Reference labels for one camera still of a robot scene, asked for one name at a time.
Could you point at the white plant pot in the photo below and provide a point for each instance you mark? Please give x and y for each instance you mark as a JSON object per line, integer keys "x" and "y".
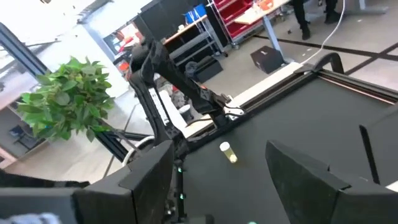
{"x": 128, "y": 152}

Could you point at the black box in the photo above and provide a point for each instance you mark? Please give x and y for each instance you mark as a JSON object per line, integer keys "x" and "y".
{"x": 267, "y": 60}

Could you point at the black table mat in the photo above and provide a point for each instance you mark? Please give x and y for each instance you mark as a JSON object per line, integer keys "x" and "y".
{"x": 295, "y": 118}

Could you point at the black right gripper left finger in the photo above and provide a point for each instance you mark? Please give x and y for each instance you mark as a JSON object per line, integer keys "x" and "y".
{"x": 140, "y": 193}

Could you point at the person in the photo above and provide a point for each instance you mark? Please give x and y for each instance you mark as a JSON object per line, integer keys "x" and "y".
{"x": 300, "y": 15}

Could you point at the blue storage bin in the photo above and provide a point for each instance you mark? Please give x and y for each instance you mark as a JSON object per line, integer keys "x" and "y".
{"x": 196, "y": 14}

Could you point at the red storage bin rack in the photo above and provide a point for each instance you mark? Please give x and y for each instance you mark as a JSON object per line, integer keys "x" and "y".
{"x": 236, "y": 18}

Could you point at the black aluminium table frame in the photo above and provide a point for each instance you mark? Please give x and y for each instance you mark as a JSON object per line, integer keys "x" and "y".
{"x": 357, "y": 81}

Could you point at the green leafy potted plant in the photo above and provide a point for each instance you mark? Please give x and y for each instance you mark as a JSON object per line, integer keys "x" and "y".
{"x": 68, "y": 96}

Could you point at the grey metal shelf rack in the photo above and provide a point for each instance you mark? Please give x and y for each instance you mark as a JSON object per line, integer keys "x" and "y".
{"x": 192, "y": 43}

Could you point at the wooden top desk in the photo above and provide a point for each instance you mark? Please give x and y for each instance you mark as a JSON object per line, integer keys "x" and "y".
{"x": 248, "y": 17}

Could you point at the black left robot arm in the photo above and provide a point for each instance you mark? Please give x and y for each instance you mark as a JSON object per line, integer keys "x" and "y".
{"x": 177, "y": 74}

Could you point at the yellow translucent pill bottle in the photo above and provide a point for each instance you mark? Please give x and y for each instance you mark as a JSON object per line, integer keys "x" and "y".
{"x": 229, "y": 154}

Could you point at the black metal beam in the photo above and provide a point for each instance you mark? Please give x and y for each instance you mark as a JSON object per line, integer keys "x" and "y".
{"x": 18, "y": 49}

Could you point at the black carry case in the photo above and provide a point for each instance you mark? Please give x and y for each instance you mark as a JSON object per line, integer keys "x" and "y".
{"x": 208, "y": 70}

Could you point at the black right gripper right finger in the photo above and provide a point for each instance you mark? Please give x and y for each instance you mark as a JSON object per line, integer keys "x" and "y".
{"x": 304, "y": 186}

